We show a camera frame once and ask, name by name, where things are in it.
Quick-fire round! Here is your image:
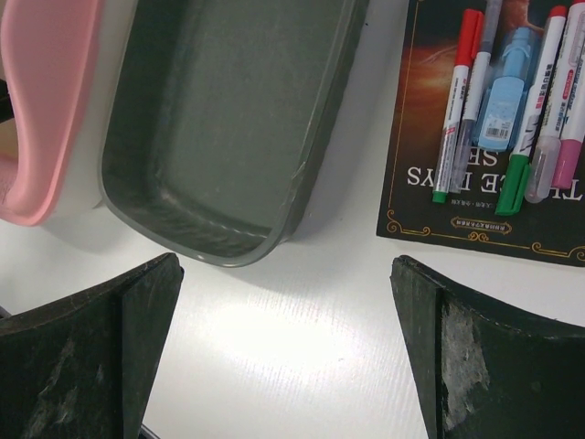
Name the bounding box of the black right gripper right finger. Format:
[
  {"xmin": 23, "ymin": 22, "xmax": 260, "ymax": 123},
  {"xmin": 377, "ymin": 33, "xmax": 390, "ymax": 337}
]
[{"xmin": 390, "ymin": 255, "xmax": 584, "ymax": 438}]

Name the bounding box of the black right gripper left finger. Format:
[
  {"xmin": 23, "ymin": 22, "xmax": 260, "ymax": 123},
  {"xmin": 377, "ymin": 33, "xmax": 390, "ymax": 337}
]
[{"xmin": 1, "ymin": 252, "xmax": 184, "ymax": 438}]

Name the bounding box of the pink cap white marker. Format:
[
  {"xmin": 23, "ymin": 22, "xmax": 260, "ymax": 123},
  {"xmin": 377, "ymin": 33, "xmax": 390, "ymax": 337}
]
[{"xmin": 552, "ymin": 58, "xmax": 584, "ymax": 188}]

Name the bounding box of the pink litter box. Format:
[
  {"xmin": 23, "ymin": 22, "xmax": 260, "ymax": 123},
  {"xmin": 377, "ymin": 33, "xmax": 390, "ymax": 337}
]
[{"xmin": 1, "ymin": 1, "xmax": 137, "ymax": 226}]

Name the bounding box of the light blue correction tape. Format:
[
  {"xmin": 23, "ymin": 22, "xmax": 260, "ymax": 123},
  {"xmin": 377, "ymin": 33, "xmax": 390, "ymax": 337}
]
[{"xmin": 473, "ymin": 27, "xmax": 540, "ymax": 153}]

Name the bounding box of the dark grey plastic tray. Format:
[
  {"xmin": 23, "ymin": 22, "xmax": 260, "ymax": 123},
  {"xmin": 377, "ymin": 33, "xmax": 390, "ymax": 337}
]
[{"xmin": 101, "ymin": 1, "xmax": 368, "ymax": 267}]

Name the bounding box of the dark hardcover book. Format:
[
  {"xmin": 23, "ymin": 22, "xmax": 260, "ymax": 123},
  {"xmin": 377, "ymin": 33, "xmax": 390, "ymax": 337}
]
[{"xmin": 377, "ymin": 1, "xmax": 584, "ymax": 267}]

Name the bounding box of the grey clear pen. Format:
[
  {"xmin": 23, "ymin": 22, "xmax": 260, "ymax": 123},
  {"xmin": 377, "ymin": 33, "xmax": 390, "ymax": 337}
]
[{"xmin": 450, "ymin": 0, "xmax": 502, "ymax": 194}]

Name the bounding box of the clear cap white pen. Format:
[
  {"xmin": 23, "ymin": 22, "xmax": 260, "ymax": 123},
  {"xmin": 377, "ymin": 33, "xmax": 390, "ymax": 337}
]
[{"xmin": 525, "ymin": 1, "xmax": 584, "ymax": 203}]

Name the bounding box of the red cap white marker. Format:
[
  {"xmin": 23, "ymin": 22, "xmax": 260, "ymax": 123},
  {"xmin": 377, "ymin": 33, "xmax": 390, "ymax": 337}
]
[{"xmin": 432, "ymin": 8, "xmax": 484, "ymax": 204}]

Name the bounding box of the green cap white marker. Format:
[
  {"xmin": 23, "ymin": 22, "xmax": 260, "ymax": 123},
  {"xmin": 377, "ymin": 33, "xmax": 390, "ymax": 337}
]
[{"xmin": 495, "ymin": 5, "xmax": 567, "ymax": 216}]

